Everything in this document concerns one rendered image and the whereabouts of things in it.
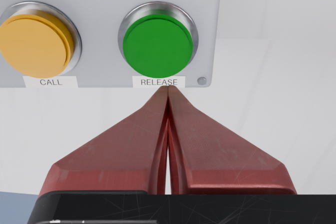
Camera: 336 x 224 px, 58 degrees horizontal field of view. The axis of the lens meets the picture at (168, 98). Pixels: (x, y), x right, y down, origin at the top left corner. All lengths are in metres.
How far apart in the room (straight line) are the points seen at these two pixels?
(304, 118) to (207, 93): 0.12
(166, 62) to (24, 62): 0.08
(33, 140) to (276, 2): 0.31
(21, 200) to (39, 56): 1.92
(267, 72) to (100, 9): 0.20
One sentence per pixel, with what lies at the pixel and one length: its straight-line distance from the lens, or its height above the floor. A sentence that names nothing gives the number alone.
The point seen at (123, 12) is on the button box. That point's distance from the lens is 0.18.
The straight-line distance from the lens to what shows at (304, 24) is 0.31.
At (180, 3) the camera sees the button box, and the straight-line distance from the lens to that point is 0.18.
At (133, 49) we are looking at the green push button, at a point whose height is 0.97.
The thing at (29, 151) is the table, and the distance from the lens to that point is 0.42.
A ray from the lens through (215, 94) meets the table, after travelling 0.33.
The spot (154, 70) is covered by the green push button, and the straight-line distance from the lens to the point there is 0.18.
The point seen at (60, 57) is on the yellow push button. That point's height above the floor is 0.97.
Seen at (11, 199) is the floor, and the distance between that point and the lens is 2.11.
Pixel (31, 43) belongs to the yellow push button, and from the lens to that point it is 0.19.
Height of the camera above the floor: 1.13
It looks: 55 degrees down
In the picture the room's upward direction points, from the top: 179 degrees clockwise
